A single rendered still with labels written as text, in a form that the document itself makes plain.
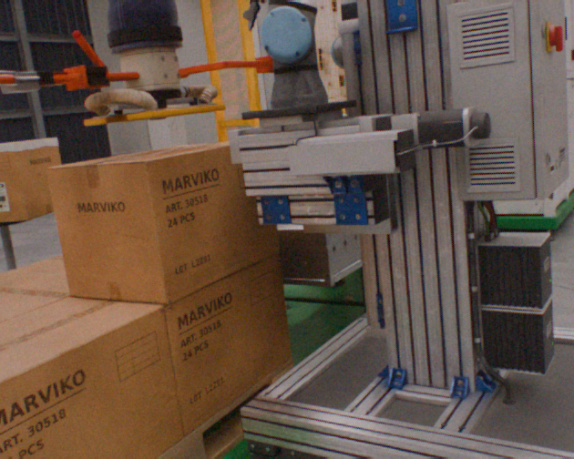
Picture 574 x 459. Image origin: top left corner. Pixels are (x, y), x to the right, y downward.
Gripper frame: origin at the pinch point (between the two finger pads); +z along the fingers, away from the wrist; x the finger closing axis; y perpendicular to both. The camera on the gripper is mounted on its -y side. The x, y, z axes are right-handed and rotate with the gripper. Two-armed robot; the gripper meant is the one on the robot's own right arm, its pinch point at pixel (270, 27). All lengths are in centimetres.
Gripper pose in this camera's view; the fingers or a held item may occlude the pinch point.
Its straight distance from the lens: 214.4
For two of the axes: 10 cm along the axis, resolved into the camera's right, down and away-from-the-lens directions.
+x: 8.4, 0.1, -5.5
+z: 1.1, 9.8, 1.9
